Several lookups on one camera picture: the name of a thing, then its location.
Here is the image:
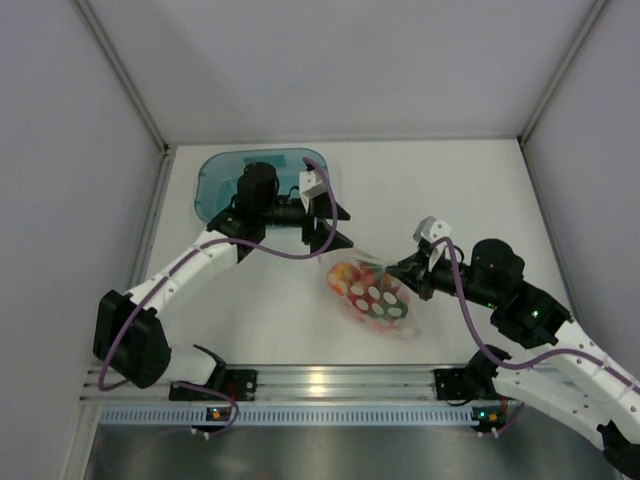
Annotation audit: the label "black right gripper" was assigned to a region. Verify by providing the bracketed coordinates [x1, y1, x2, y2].
[386, 248, 501, 309]

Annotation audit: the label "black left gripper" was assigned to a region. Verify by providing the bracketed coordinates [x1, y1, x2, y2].
[259, 191, 352, 253]

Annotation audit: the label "fake food pieces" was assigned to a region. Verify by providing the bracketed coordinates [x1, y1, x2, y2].
[326, 260, 409, 333]

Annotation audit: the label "clear zip top bag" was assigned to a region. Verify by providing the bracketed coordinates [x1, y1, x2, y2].
[318, 248, 421, 340]

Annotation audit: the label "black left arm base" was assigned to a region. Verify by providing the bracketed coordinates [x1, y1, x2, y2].
[169, 367, 258, 402]

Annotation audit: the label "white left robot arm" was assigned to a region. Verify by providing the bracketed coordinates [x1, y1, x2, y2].
[93, 158, 353, 400]

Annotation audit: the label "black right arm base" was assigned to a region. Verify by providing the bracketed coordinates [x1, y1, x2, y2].
[433, 368, 496, 403]

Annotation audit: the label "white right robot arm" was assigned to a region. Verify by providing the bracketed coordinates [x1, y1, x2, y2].
[386, 237, 639, 479]

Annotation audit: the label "teal plastic bin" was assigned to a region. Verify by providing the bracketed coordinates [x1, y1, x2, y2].
[194, 147, 329, 223]

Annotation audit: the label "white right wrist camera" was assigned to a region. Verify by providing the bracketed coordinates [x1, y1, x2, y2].
[413, 216, 453, 271]

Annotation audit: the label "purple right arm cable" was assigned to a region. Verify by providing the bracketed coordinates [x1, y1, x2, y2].
[429, 237, 640, 396]

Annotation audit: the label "aluminium frame post left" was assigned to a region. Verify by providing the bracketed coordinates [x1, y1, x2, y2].
[74, 0, 171, 151]

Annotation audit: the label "aluminium frame post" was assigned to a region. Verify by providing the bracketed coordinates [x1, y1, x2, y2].
[74, 0, 171, 151]
[517, 0, 614, 144]

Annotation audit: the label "aluminium mounting rail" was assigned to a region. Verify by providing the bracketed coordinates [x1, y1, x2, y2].
[79, 364, 462, 404]

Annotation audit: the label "grey slotted cable duct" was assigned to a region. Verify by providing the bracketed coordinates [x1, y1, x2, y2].
[98, 404, 506, 427]

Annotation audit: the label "aluminium frame post right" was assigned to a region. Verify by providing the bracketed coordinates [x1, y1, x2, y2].
[517, 0, 614, 144]

